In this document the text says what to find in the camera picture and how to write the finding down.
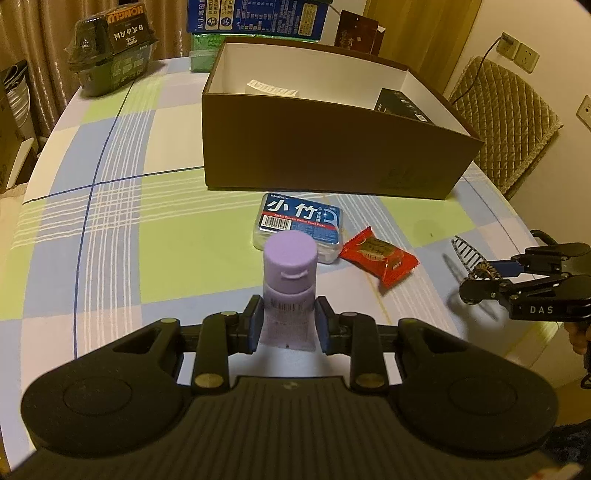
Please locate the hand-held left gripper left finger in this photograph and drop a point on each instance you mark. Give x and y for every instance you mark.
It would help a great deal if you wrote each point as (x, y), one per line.
(253, 325)

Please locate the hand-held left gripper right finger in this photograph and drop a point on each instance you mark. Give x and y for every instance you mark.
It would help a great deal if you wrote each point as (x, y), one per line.
(323, 330)

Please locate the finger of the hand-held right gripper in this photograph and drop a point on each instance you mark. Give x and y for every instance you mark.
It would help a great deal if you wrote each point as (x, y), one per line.
(505, 267)
(485, 290)

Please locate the purple tube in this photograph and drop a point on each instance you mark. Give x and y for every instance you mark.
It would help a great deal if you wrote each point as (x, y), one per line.
(288, 277)

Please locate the brown cardboard box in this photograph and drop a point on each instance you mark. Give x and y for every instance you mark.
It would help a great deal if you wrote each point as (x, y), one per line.
(323, 147)

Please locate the checked cloth desktop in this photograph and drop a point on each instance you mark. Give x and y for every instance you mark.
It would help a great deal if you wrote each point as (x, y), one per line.
(138, 230)

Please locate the person's right hand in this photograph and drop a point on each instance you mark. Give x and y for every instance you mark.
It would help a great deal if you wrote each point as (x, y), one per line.
(577, 337)

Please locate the red candy packet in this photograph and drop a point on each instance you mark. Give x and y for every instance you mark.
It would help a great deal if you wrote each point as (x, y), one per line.
(378, 254)

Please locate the blue and white floss box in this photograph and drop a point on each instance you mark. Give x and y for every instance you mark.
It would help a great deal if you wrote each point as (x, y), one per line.
(300, 217)

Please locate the dark blue cloth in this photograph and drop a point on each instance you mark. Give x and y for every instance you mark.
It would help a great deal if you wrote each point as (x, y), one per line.
(565, 445)

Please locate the chair with quilted cushion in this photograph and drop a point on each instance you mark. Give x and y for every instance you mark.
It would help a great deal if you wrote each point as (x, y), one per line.
(503, 124)

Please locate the small black box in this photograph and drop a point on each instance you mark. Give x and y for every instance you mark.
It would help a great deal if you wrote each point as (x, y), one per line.
(401, 108)

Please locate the white paper label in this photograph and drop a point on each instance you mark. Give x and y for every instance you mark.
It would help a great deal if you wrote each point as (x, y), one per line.
(272, 87)

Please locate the brown wooden door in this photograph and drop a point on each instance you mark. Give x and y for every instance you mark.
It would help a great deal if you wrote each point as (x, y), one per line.
(415, 32)

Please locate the green patterned box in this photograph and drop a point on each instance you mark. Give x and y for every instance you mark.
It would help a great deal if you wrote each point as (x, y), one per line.
(205, 53)

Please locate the dark brown gift box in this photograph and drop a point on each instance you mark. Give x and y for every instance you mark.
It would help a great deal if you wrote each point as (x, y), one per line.
(358, 32)

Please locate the blue printed carton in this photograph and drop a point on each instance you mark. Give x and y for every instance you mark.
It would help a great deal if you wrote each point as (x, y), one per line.
(258, 18)

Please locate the dark green plastic container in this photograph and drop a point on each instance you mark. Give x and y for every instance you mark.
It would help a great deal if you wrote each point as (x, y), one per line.
(111, 50)

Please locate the stack of white bowls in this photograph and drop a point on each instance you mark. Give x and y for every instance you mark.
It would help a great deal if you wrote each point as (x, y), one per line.
(18, 99)

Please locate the beige curtain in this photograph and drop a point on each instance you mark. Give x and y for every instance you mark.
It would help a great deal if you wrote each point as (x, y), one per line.
(41, 41)

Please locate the wall socket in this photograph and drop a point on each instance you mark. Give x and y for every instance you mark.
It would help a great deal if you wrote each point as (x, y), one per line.
(585, 113)
(524, 55)

